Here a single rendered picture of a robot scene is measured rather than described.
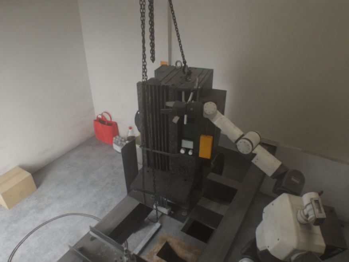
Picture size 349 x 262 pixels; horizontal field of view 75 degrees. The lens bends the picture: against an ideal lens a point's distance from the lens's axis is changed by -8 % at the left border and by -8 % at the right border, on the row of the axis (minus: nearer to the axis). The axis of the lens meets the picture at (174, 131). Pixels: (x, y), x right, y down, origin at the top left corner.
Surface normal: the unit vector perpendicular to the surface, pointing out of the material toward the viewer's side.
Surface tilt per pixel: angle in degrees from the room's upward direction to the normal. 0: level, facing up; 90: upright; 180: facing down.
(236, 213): 0
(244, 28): 90
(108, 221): 0
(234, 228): 0
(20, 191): 90
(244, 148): 88
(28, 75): 90
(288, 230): 31
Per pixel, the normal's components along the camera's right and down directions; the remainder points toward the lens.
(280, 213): -0.50, -0.68
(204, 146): -0.32, 0.48
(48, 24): 0.86, 0.26
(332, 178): -0.51, 0.43
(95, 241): 0.00, -0.86
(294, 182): 0.00, -0.47
